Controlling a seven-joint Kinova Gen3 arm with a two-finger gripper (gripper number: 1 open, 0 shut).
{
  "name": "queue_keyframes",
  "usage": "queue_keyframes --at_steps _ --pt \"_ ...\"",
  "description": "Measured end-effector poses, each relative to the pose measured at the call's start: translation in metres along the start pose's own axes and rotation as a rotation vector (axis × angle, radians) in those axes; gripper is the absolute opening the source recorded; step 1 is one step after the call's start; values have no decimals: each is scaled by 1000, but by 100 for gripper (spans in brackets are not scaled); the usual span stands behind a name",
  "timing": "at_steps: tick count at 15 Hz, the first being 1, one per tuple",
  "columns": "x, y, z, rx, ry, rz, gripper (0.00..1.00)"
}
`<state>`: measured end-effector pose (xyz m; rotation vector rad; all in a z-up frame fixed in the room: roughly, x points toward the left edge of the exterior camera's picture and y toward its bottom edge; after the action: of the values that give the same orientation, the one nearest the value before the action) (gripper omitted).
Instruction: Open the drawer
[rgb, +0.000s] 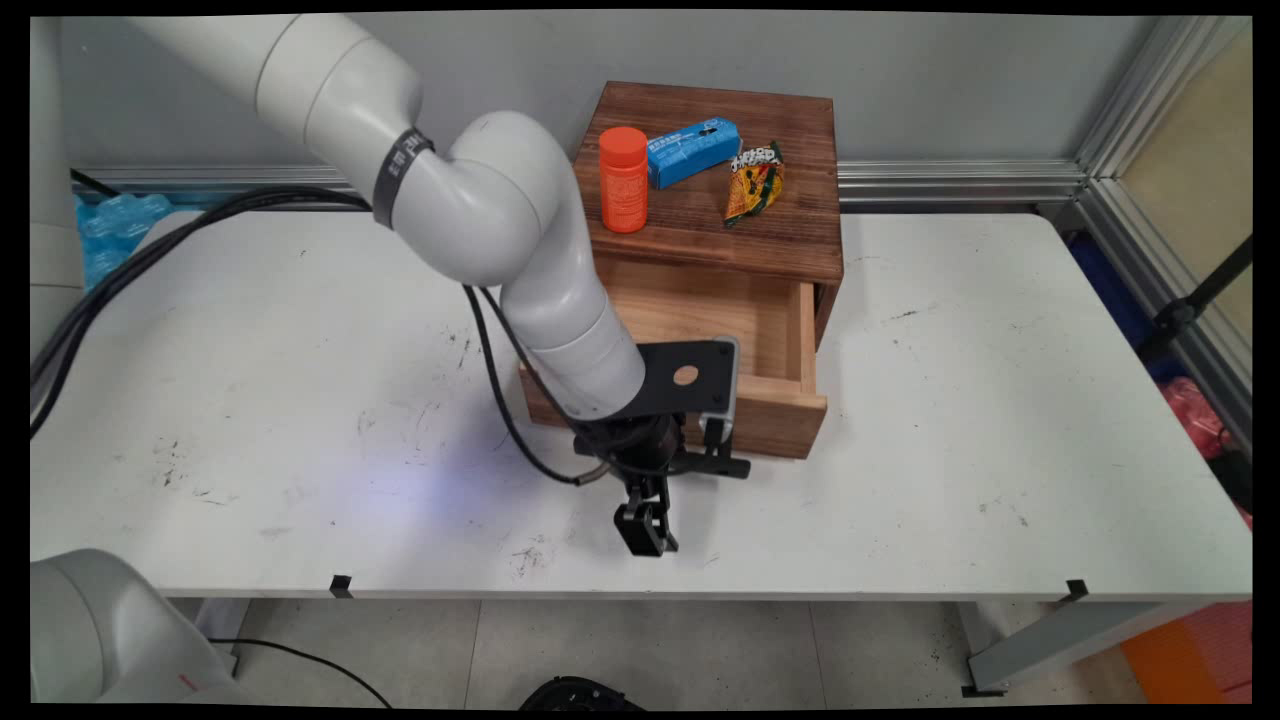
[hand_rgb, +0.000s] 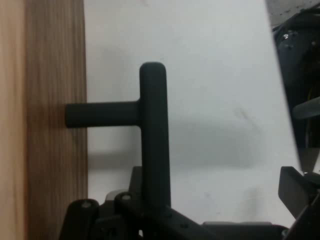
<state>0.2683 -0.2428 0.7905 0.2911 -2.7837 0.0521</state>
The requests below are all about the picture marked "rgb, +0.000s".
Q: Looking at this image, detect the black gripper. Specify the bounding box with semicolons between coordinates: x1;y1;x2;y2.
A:
575;412;701;558

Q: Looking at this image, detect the light wooden drawer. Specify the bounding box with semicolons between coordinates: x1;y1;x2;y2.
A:
518;258;829;461

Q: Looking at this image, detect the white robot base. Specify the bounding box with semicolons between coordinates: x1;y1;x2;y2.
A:
30;548;263;705

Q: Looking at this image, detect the black round floor object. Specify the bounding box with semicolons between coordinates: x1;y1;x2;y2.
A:
520;677;647;713

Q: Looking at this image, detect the brown wooden cabinet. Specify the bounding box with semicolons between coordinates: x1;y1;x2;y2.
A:
572;82;844;351

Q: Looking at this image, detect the orange plastic bottle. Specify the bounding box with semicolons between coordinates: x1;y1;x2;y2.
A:
598;126;650;235

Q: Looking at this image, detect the yellow green snack packet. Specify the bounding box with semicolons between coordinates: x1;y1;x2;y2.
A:
723;140;786;229

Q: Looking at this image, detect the blue cardboard box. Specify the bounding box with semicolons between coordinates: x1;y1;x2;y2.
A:
646;117;742;191

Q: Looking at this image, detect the grey table leg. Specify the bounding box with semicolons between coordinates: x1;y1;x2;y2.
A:
960;600;1217;699

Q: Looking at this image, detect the blue crate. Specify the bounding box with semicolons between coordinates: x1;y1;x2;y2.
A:
1065;233;1166;383

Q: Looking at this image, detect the red plastic bag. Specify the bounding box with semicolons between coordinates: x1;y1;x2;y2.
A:
1160;377;1253;526

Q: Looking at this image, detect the orange box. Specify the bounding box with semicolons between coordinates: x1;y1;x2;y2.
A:
1120;600;1253;705

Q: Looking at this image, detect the black stand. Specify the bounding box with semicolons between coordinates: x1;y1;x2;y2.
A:
1138;235;1253;363

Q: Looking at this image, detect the blue plastic bag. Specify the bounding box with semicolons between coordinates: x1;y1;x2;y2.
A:
75;193;173;291

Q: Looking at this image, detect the black camera bracket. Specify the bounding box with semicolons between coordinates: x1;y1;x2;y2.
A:
670;418;752;480

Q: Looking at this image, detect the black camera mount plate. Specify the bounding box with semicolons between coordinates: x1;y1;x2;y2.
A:
625;338;739;421

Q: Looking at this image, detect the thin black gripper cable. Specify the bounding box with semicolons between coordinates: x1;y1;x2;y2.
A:
462;285;606;488

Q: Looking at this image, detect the black floor cable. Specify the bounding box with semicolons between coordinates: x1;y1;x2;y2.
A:
208;638;394;709

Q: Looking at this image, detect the black strap band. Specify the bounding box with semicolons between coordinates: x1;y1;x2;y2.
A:
373;128;436;230

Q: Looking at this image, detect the thick black cable bundle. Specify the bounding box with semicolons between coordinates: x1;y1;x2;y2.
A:
30;185;376;441

